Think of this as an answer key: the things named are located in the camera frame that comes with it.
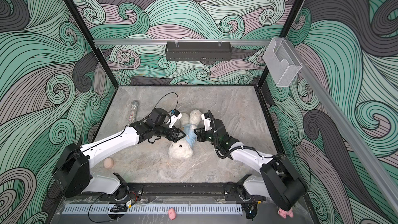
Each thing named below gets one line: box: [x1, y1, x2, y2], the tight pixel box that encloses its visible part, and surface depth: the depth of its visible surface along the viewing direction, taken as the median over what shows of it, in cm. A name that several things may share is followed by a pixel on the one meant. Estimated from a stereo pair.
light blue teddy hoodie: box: [180, 123, 198, 148], surface depth 83 cm
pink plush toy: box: [277, 207, 294, 219], surface depth 67 cm
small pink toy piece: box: [167, 207, 177, 221], surface depth 67 cm
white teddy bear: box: [168, 109, 202, 160], surface depth 80 cm
